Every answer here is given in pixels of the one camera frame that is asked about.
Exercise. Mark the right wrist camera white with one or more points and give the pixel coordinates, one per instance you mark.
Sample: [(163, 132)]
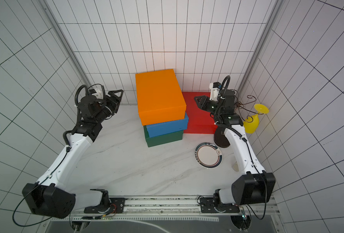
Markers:
[(214, 91)]

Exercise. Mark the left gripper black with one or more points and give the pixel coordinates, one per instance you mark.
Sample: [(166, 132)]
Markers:
[(118, 98)]

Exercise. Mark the small jar black lid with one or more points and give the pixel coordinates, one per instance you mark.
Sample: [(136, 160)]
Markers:
[(235, 167)]

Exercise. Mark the red shoebox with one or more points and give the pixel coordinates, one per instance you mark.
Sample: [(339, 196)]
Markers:
[(200, 121)]

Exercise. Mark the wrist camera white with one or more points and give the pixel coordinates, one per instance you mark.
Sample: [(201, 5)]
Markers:
[(214, 91), (98, 93)]

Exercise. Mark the orange shoebox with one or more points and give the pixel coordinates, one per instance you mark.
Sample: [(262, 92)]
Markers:
[(159, 97)]

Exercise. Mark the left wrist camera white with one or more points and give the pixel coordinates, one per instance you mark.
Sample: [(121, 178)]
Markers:
[(98, 93)]

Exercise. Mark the blue shoebox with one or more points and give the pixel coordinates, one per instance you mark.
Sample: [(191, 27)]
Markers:
[(169, 127)]

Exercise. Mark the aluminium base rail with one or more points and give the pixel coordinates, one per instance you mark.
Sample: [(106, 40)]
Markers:
[(161, 206)]

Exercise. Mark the yellow plastic wine glass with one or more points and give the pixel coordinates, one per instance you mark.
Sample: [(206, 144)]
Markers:
[(252, 122)]

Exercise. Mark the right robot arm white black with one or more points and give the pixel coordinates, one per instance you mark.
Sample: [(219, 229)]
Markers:
[(255, 184)]

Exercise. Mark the green shoebox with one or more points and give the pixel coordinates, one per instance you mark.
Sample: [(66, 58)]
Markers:
[(163, 139)]

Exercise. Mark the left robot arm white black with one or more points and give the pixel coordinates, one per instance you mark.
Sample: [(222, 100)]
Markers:
[(48, 195)]

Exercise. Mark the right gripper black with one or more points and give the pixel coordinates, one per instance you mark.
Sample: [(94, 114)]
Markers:
[(208, 103)]

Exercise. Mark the white plate striped rim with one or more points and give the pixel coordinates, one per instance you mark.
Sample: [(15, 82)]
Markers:
[(208, 155)]

